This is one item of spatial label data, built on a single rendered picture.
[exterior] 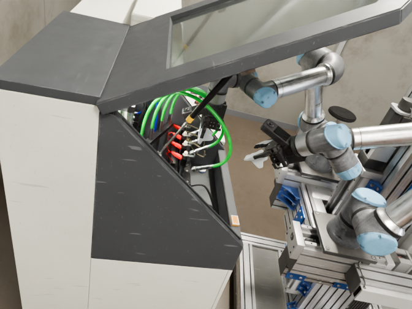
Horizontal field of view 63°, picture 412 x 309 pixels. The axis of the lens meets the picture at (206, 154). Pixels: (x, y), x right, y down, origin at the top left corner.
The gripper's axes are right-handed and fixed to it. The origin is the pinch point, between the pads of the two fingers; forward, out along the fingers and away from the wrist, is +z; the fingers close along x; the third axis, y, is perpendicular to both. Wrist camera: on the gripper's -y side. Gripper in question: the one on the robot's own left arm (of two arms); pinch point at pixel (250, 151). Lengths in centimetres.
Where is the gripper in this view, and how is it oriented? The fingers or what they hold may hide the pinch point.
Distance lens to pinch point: 122.7
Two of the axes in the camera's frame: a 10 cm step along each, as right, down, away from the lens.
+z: -6.5, 1.8, 7.4
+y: 5.2, 8.1, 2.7
